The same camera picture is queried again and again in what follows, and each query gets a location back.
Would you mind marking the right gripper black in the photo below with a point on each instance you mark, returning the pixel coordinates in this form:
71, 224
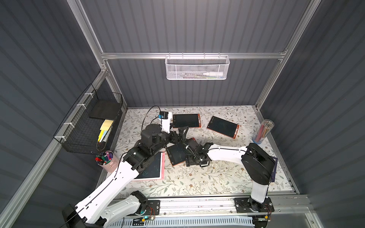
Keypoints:
194, 152

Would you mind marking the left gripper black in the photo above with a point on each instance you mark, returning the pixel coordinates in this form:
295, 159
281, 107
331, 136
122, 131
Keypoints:
174, 136

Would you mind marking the red tablet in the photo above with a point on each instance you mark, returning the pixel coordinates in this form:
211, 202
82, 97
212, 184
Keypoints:
223, 127
178, 153
186, 120

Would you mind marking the pink white writing tablet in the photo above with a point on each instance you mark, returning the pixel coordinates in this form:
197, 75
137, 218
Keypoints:
155, 171

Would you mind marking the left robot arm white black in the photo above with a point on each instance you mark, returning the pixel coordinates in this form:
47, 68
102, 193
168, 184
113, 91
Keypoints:
96, 210

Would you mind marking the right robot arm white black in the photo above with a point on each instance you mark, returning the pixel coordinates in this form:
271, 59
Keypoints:
257, 163

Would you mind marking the white marker in basket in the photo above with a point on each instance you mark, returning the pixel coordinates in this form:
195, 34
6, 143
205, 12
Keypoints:
213, 74

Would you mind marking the clear tube of colour pencils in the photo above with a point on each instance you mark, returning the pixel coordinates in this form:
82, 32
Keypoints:
265, 127

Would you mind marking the yellow sticky notes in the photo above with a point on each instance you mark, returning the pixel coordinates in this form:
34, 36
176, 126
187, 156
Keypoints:
104, 129

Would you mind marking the dark blue book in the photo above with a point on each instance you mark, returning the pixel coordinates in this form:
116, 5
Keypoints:
273, 175

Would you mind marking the pink cup of markers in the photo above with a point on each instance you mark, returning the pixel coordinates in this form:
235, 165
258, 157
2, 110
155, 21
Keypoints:
108, 161

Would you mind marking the black notebook in basket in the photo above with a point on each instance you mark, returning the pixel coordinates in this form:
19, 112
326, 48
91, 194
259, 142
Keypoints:
105, 110

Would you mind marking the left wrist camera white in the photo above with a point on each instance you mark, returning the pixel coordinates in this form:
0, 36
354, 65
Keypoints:
165, 118

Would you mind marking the white wire mesh basket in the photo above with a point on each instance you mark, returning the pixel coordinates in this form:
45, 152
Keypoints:
192, 66

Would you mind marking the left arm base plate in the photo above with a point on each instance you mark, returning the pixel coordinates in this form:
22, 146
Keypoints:
149, 208

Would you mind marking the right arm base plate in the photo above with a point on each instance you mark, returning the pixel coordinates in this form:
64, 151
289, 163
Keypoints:
247, 204

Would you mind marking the black wire wall basket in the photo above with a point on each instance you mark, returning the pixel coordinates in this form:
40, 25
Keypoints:
78, 133

